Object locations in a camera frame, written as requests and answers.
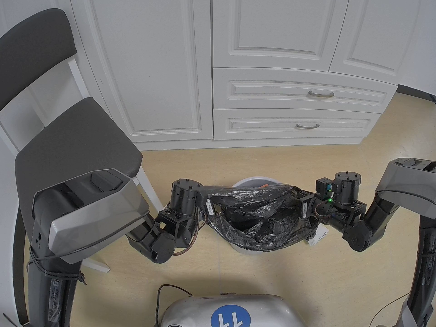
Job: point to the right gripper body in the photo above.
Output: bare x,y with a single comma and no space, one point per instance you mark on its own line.
316,208

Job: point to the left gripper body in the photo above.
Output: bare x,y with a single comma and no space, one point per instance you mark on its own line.
205,205

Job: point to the black plastic bag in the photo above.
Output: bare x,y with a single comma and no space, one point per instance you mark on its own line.
265,223

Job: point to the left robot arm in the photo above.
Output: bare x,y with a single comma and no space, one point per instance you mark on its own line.
95,216

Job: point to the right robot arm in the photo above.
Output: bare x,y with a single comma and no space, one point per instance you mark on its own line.
405,182

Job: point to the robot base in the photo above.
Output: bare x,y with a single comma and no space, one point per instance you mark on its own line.
190,312

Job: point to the white trash bin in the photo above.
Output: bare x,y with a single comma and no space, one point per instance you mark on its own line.
252,182

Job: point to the white chair with grey seat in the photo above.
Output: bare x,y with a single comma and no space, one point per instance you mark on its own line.
85,138

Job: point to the white wardrobe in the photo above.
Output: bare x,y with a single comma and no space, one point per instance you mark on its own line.
272,29

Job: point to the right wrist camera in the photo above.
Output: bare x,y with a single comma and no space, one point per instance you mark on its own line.
323,186

